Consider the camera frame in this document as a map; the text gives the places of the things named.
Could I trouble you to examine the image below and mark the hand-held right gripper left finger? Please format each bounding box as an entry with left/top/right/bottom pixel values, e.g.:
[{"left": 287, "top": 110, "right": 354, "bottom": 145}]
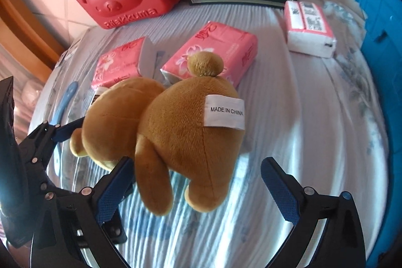
[{"left": 31, "top": 156, "right": 134, "bottom": 268}]

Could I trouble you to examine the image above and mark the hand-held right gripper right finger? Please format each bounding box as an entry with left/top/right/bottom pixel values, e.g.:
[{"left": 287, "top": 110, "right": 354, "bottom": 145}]
[{"left": 261, "top": 156, "right": 366, "bottom": 268}]

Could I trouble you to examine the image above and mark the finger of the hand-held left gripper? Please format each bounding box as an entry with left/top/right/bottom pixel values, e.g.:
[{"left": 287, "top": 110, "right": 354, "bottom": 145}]
[
  {"left": 16, "top": 116, "right": 86, "bottom": 193},
  {"left": 100, "top": 208, "right": 128, "bottom": 245}
]

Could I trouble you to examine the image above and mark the pink floral tissue pack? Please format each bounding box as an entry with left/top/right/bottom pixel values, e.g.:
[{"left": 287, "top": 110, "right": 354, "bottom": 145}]
[
  {"left": 91, "top": 36, "right": 158, "bottom": 90},
  {"left": 160, "top": 21, "right": 259, "bottom": 89}
]

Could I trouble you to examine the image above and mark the brown bear plush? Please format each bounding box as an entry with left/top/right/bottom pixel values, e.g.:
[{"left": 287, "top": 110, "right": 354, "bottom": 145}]
[{"left": 70, "top": 51, "right": 246, "bottom": 217}]

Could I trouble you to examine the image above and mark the blue plastic crate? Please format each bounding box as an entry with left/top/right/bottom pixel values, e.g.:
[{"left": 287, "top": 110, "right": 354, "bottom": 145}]
[{"left": 355, "top": 0, "right": 402, "bottom": 268}]

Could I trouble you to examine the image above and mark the pink white tissue pack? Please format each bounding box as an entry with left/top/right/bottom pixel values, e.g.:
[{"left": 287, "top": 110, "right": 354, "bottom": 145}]
[{"left": 284, "top": 0, "right": 336, "bottom": 59}]

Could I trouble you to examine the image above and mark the pale blue tablecloth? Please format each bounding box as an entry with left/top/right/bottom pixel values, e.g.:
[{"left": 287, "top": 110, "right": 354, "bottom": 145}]
[{"left": 28, "top": 1, "right": 393, "bottom": 268}]

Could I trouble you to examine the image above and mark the wooden wall frame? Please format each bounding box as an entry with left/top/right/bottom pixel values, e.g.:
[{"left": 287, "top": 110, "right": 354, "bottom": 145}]
[{"left": 0, "top": 0, "right": 68, "bottom": 80}]

